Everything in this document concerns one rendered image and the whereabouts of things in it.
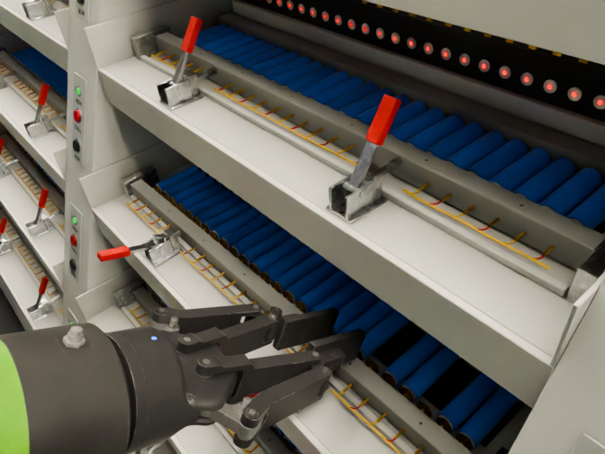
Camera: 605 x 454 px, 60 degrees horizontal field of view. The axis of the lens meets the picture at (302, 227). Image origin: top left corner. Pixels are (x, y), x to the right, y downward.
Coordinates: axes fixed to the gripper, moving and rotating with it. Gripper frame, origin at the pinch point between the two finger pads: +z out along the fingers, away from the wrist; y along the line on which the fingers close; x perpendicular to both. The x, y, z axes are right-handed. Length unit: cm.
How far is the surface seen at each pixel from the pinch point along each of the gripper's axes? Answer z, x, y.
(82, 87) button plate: -4.4, 8.2, -46.3
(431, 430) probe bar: 3.2, -1.8, 11.2
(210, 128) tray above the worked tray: -3.4, 12.5, -19.0
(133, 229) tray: 0.1, -6.4, -33.9
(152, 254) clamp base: -1.7, -5.5, -25.7
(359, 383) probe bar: 2.3, -2.4, 4.0
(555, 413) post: -4.4, 9.5, 19.1
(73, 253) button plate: -1, -18, -48
